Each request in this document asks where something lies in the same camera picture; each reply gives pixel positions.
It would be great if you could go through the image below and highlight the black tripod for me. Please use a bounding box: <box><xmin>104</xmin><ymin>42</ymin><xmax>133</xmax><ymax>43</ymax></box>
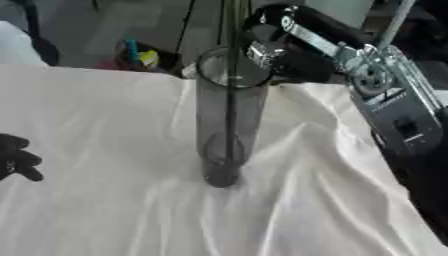
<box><xmin>10</xmin><ymin>0</ymin><xmax>62</xmax><ymax>67</ymax></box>

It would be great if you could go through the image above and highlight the clear glass cylinder vase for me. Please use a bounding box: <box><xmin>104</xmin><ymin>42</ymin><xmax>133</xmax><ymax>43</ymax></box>
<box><xmin>194</xmin><ymin>46</ymin><xmax>275</xmax><ymax>188</ymax></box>

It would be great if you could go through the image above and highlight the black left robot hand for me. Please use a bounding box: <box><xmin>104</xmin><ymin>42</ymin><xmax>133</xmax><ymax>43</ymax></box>
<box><xmin>0</xmin><ymin>133</ymin><xmax>46</xmax><ymax>183</ymax></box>

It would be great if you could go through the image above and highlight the green flower stem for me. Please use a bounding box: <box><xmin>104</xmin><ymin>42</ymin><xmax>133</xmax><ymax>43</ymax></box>
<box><xmin>222</xmin><ymin>0</ymin><xmax>254</xmax><ymax>174</ymax></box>

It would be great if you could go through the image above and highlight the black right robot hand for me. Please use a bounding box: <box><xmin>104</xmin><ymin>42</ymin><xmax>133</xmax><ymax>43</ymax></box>
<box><xmin>239</xmin><ymin>4</ymin><xmax>368</xmax><ymax>84</ymax></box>

